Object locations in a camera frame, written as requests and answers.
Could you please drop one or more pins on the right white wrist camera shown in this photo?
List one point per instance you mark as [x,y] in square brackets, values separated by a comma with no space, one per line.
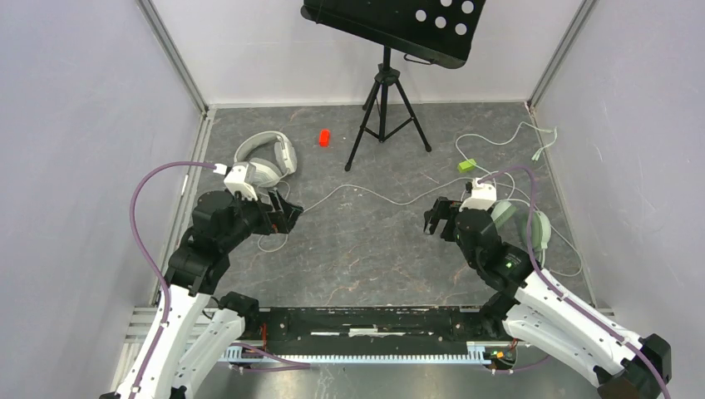
[482,197]

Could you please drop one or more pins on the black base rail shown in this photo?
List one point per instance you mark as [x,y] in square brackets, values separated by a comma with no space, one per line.
[443,330]

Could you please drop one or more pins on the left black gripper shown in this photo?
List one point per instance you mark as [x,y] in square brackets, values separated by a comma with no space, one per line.
[277,220]

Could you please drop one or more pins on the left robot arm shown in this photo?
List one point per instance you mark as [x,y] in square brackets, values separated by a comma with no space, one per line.
[166,365]

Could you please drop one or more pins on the red small block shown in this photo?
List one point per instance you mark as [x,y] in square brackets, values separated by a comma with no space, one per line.
[324,138]

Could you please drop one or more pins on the black music stand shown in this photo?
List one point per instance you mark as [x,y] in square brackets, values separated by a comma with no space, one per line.
[427,32]

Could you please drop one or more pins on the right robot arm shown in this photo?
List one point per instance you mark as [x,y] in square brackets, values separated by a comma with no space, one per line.
[530,305]

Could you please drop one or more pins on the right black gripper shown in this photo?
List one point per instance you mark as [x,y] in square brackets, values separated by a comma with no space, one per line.
[442,208]

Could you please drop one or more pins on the green small block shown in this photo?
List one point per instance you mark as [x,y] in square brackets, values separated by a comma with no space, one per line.
[466,165]

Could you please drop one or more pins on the green headphones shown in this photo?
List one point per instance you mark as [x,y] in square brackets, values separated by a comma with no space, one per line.
[540,226]

